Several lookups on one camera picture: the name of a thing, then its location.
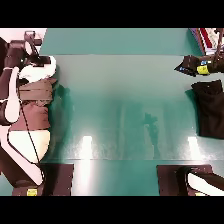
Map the black garment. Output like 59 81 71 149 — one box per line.
191 79 224 140

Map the black cable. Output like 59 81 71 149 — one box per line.
19 59 45 183

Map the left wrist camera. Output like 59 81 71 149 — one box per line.
23 30 43 48

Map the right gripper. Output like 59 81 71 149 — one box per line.
174 54 202 78

